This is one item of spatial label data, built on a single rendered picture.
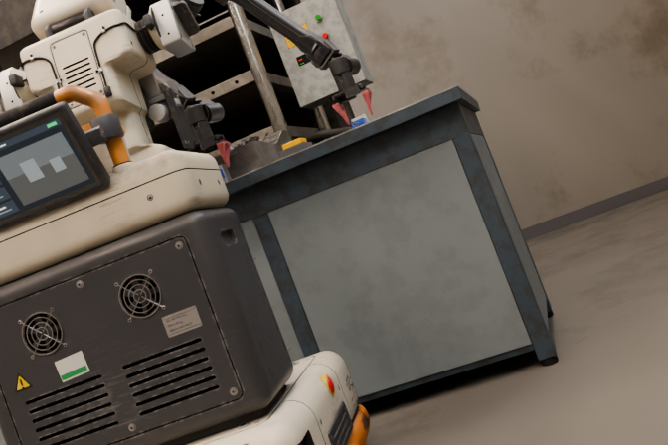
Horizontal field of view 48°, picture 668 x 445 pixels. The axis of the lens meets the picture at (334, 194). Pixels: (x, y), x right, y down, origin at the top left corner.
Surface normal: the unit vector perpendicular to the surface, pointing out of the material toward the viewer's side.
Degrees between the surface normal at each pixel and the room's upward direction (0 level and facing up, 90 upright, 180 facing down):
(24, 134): 115
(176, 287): 90
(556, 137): 90
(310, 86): 90
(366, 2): 90
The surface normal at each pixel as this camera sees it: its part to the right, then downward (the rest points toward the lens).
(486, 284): -0.26, 0.06
